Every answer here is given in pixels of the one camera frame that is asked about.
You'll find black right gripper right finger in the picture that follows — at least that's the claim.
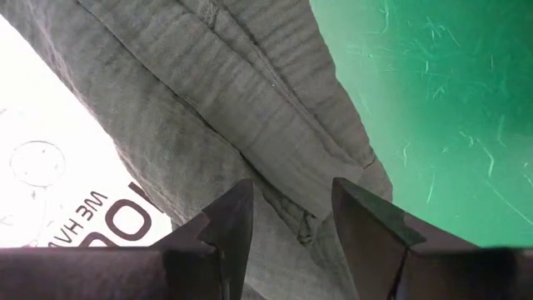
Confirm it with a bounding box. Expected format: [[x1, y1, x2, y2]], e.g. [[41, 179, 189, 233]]
[[331, 177, 533, 300]]

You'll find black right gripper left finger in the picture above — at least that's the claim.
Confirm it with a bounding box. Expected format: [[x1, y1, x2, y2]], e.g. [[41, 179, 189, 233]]
[[0, 178, 255, 300]]

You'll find dark green garment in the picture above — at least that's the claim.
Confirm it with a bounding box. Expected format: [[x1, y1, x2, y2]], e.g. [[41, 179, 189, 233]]
[[0, 0, 395, 300]]

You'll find white printed tote bag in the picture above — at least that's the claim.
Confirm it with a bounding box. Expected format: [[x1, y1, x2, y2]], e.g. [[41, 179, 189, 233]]
[[0, 14, 174, 250]]

